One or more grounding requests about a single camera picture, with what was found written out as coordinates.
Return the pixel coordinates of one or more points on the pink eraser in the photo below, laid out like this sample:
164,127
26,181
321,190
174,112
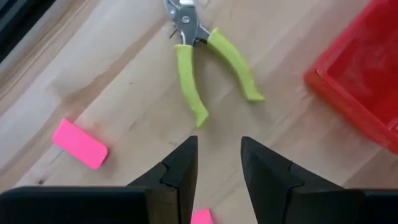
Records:
202,217
80,143

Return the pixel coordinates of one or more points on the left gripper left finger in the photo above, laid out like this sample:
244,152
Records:
177,186

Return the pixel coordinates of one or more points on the red plastic basket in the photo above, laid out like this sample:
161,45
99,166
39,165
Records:
357,77

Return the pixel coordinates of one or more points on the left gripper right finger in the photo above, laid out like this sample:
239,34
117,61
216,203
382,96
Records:
270,186

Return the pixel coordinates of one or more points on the black aluminium table frame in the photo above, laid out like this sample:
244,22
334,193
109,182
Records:
12,25

